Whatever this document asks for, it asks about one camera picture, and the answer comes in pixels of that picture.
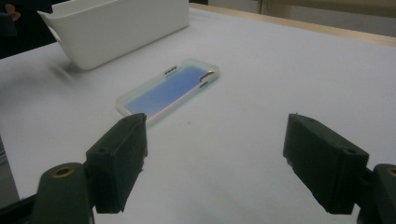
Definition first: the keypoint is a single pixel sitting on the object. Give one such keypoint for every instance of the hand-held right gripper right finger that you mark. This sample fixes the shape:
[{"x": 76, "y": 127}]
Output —
[{"x": 327, "y": 165}]

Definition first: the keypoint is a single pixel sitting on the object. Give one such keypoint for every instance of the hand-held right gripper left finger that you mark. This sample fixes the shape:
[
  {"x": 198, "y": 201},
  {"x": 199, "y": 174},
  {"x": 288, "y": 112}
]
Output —
[{"x": 118, "y": 161}]

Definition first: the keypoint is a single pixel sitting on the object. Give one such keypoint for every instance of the iridescent blue phone case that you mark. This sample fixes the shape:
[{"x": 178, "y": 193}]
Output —
[{"x": 168, "y": 91}]

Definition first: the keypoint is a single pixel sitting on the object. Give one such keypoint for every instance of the white plastic bin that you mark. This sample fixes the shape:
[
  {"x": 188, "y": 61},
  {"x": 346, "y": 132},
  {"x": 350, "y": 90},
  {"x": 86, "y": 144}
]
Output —
[{"x": 124, "y": 31}]

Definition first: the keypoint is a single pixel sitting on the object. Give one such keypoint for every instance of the white table cover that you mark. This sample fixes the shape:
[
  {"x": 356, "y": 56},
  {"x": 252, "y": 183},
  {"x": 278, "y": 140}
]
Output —
[{"x": 249, "y": 93}]

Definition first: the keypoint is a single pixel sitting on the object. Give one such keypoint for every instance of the wooden table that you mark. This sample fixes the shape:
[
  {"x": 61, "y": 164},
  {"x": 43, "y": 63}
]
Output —
[{"x": 311, "y": 28}]

